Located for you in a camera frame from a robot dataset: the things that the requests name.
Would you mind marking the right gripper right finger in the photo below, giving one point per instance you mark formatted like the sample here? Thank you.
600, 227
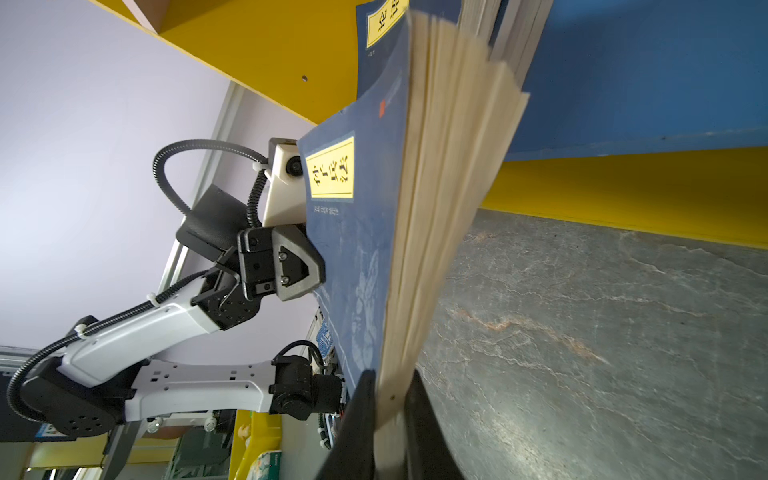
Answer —
428, 455

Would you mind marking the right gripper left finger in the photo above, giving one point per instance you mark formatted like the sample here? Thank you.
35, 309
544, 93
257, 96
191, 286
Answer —
352, 456

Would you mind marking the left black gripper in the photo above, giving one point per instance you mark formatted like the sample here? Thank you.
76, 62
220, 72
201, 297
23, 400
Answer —
278, 260

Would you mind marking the separate blue yellow-label book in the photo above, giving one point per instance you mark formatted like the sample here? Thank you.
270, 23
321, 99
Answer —
512, 29

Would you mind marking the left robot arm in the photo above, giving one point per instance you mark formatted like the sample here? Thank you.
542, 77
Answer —
107, 372

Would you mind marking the yellow wooden bookshelf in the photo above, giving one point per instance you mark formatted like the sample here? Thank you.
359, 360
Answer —
643, 115

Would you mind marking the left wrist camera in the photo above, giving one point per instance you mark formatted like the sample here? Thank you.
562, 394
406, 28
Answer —
286, 197

